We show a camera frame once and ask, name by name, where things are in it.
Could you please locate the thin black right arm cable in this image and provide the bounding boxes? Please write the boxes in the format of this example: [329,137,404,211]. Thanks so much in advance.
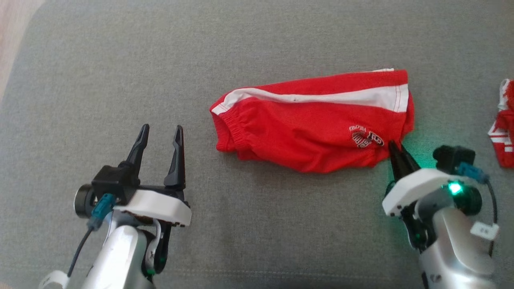
[481,178,499,257]

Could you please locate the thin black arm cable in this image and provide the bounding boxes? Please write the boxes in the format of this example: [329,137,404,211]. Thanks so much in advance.
[481,178,499,257]
[66,227,95,278]

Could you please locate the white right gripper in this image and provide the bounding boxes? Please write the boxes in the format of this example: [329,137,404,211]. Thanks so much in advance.
[382,140,458,218]

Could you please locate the red basketball jersey number 23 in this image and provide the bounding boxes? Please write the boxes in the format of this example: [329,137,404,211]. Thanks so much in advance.
[487,79,514,168]

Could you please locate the large grey sofa seat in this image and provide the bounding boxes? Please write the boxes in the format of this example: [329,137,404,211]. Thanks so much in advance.
[0,0,514,289]

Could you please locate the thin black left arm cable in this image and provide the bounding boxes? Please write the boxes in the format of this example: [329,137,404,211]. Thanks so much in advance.
[66,227,95,278]

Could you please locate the red shorts with white stripe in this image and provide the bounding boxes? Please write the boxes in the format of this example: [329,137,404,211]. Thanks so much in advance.
[210,69,415,174]

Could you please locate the white right cable label tag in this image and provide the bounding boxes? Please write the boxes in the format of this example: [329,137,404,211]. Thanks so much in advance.
[469,222,500,241]

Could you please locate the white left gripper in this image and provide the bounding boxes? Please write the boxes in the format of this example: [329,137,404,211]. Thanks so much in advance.
[114,124,192,227]

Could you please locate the teal right camera connector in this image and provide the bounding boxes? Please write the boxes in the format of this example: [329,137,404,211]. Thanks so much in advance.
[457,162,490,184]

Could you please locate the teal left camera connector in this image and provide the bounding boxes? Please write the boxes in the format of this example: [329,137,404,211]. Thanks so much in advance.
[89,193,117,232]

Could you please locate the teal camera connector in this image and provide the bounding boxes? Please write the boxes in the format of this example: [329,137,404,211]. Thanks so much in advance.
[457,162,490,184]
[89,193,117,232]

